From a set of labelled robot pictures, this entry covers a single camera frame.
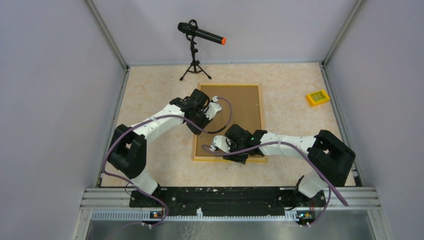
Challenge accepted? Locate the yellow wooden picture frame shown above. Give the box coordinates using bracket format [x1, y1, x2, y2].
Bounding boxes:
[191, 82, 269, 163]

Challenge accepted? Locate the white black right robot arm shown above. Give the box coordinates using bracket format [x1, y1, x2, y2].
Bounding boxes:
[212, 124, 356, 206]

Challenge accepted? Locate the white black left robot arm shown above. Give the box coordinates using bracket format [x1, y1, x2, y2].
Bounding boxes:
[105, 88, 222, 207]

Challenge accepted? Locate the black microphone tripod stand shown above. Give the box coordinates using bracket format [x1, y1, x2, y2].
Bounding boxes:
[179, 19, 212, 81]

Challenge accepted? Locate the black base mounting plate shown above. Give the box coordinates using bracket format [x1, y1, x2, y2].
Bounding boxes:
[130, 186, 326, 209]

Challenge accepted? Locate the yellow screwdriver bit box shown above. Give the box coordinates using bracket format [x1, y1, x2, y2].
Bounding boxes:
[305, 89, 331, 108]

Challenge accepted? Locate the black microphone orange tip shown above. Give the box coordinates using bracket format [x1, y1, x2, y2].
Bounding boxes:
[177, 19, 227, 45]

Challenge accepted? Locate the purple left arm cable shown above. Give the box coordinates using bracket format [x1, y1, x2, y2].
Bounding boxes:
[100, 96, 234, 229]

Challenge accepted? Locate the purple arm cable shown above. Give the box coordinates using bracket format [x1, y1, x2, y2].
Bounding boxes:
[201, 140, 349, 227]
[100, 96, 234, 229]

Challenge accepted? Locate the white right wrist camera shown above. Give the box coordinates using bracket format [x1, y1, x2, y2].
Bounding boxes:
[209, 135, 231, 153]

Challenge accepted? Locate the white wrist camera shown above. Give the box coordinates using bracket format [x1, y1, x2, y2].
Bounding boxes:
[209, 135, 231, 153]
[203, 96, 222, 120]

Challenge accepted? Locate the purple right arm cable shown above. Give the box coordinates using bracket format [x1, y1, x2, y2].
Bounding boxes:
[201, 140, 349, 227]

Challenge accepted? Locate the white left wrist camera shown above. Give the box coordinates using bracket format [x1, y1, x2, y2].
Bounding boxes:
[203, 96, 222, 120]

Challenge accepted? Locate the brown frame backing board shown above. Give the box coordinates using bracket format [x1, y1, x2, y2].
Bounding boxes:
[192, 83, 266, 162]

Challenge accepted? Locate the aluminium front rail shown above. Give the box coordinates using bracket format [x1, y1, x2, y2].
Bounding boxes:
[80, 187, 381, 223]

